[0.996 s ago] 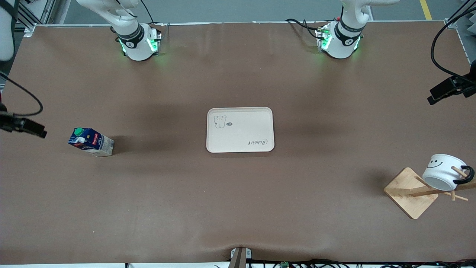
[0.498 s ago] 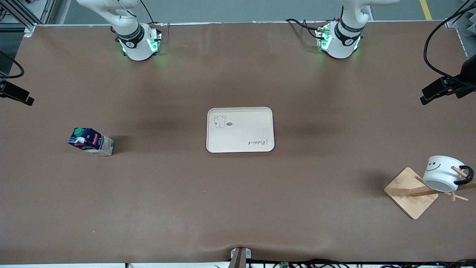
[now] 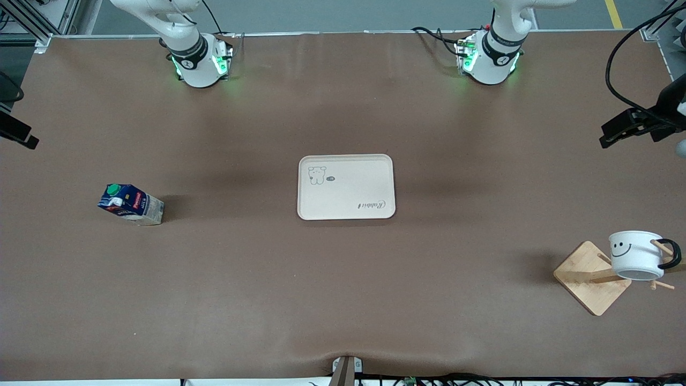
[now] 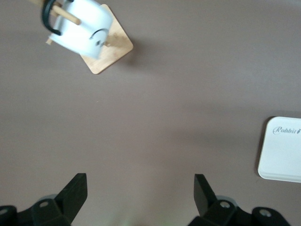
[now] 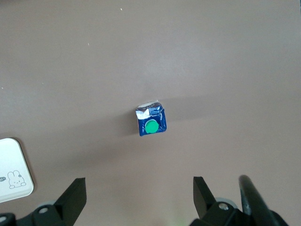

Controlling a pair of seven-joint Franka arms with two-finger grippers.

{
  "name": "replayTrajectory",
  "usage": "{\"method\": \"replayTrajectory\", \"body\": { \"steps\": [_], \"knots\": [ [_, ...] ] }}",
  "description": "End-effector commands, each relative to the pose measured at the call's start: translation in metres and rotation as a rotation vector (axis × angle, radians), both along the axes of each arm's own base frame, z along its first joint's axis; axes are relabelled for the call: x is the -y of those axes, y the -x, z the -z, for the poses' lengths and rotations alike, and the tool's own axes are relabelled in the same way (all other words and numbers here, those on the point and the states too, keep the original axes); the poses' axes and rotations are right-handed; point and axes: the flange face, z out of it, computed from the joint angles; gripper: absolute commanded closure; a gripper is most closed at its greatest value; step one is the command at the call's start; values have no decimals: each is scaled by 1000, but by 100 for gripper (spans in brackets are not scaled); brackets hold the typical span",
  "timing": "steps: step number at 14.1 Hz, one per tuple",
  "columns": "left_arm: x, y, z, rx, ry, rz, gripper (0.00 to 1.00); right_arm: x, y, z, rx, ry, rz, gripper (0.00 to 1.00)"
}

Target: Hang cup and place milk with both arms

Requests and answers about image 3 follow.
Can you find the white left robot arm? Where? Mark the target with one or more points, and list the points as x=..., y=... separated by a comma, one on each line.
x=490, y=67

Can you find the blue milk carton green cap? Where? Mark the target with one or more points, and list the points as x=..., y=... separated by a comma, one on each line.
x=134, y=206

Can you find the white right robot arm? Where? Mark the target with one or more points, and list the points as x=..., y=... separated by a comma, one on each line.
x=198, y=69

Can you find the beige plastic tray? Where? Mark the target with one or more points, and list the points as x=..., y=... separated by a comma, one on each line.
x=353, y=187

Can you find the brown camera mount post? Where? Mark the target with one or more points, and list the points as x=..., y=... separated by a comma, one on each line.
x=345, y=372

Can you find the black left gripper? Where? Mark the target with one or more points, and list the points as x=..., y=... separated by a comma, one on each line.
x=666, y=109

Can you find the aluminium frame post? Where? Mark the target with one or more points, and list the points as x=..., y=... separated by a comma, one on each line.
x=656, y=33
x=37, y=19

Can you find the wooden cup rack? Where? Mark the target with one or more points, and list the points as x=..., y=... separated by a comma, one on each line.
x=589, y=289

